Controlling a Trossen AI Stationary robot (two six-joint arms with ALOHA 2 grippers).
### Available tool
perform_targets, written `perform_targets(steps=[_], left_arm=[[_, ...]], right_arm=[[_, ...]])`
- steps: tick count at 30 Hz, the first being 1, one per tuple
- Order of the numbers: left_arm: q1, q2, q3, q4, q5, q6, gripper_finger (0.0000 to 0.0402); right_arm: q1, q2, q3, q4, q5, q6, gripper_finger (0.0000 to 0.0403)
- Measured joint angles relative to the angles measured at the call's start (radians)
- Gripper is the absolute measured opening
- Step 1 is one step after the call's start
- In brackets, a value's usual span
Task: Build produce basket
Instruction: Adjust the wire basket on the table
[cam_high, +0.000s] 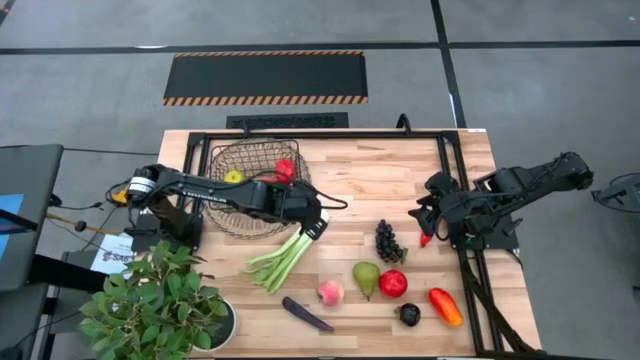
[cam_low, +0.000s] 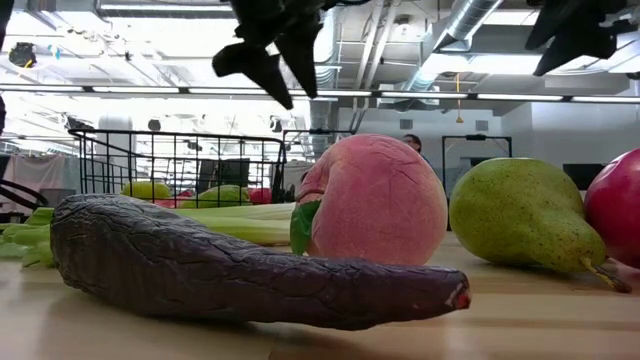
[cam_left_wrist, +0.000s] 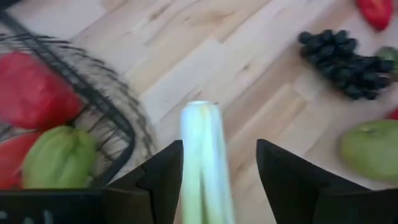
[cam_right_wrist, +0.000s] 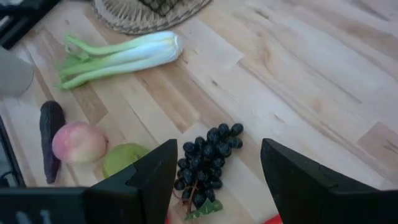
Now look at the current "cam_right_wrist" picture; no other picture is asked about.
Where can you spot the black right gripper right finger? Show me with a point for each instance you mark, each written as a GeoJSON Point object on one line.
{"type": "Point", "coordinates": [298, 189]}

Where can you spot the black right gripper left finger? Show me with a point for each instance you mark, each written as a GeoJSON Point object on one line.
{"type": "Point", "coordinates": [146, 193]}

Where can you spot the red watermelon slice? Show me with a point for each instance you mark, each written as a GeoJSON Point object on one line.
{"type": "Point", "coordinates": [273, 220]}

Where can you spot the green pear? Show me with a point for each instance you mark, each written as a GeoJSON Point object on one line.
{"type": "Point", "coordinates": [121, 157]}

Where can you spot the dark grapes with leaf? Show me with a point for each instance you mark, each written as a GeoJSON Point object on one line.
{"type": "Point", "coordinates": [205, 155]}

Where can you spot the pink peach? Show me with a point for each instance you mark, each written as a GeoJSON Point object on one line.
{"type": "Point", "coordinates": [79, 143]}

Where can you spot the purple eggplant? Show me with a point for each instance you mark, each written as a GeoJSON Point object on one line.
{"type": "Point", "coordinates": [51, 124]}

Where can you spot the green white celery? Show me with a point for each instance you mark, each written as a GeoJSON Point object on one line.
{"type": "Point", "coordinates": [133, 56]}

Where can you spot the round woven placemat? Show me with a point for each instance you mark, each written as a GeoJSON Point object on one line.
{"type": "Point", "coordinates": [124, 18]}

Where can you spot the white plant pot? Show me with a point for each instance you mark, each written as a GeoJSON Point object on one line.
{"type": "Point", "coordinates": [14, 73]}

